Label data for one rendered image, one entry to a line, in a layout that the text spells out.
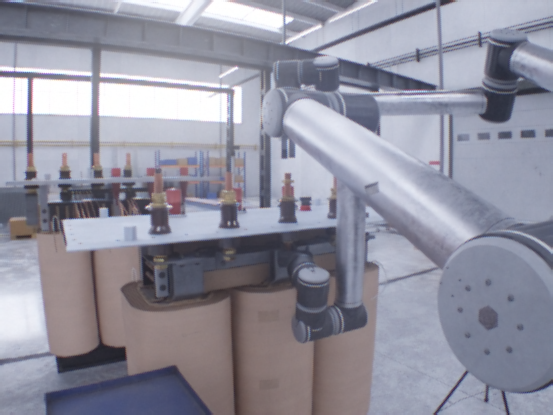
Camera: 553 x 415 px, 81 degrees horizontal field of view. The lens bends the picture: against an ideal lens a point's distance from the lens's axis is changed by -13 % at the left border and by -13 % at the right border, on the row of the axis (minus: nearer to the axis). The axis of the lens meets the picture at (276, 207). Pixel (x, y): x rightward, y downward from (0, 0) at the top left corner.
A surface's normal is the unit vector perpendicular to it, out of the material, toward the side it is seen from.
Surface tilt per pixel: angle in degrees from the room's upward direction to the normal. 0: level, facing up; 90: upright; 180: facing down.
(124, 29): 90
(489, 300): 93
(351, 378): 90
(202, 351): 90
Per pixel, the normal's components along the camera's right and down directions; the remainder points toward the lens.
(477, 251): -0.94, -0.01
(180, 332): 0.54, 0.07
